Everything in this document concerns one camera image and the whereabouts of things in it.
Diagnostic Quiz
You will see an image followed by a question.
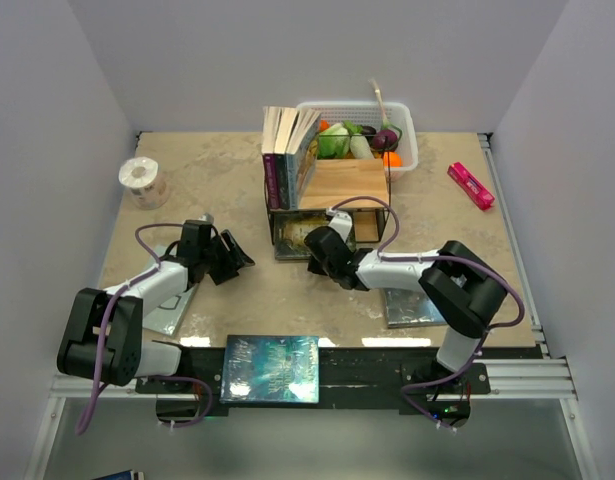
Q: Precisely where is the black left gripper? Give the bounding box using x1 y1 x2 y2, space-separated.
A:
200 231 253 286

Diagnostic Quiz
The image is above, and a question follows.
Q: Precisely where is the green yellow fantasy book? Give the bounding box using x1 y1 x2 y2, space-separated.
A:
273 210 341 261

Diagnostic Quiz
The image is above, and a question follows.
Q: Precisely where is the purple paperback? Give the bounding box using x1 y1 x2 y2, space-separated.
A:
287 108 320 210

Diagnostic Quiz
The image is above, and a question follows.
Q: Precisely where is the blue book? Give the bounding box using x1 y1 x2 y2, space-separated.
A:
220 335 319 405

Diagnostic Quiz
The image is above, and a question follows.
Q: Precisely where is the purple Treehouse paperback book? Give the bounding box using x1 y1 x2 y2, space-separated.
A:
261 106 282 210

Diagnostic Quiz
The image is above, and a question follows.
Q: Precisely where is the Little Women book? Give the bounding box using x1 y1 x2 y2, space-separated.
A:
274 107 298 210

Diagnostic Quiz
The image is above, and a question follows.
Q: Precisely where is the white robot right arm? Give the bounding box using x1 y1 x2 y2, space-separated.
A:
304 226 510 393

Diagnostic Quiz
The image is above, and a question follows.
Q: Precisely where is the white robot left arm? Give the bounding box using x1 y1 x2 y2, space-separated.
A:
57 218 255 392

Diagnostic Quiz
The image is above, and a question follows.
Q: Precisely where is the pale Gatsby book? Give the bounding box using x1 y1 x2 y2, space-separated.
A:
141 244 201 337

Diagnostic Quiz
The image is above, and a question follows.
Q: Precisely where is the dark Wuthering Heights book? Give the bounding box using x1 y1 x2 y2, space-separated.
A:
382 289 446 329

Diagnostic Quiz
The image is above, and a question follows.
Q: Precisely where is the toilet paper roll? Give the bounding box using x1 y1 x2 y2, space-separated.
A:
118 157 170 210

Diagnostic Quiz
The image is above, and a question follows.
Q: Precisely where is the white radish toy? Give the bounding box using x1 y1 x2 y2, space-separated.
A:
349 134 374 159

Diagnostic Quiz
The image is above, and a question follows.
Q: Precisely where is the green lettuce toy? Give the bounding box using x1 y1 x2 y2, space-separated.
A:
317 123 350 159

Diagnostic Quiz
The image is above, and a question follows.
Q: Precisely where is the large orange fruit toy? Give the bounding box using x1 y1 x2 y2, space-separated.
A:
382 151 403 169

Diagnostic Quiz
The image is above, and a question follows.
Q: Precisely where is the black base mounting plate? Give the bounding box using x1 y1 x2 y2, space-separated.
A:
138 344 490 429

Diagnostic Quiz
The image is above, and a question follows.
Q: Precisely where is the purple onion toy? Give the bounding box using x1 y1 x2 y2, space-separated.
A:
369 78 402 152

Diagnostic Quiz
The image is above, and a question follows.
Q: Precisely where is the white plastic basket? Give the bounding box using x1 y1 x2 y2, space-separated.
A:
295 101 420 184

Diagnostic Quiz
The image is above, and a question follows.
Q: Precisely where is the pink rectangular box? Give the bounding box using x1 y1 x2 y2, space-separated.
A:
447 162 495 211

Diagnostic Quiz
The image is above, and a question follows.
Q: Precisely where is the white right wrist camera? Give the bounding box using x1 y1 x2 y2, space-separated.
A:
326 208 353 241

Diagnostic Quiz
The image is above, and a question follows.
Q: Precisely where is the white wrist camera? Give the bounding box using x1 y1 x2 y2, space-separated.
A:
326 208 353 241
199 213 214 224

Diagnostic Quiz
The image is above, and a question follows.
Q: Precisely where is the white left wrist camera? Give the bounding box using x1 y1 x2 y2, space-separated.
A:
199 213 214 224

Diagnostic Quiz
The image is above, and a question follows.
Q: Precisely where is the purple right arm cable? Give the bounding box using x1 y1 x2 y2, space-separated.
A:
331 195 526 431

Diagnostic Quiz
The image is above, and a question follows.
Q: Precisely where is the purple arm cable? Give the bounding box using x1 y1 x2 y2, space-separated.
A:
74 223 214 436
331 195 526 431

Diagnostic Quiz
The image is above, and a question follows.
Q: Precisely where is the wooden shelf with wire frame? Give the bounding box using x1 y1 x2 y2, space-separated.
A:
267 139 398 243

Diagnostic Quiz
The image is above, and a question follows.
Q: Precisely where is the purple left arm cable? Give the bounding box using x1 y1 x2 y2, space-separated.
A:
74 223 214 436

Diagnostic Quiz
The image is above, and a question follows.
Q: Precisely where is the aluminium frame rail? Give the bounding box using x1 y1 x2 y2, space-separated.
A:
45 132 581 479

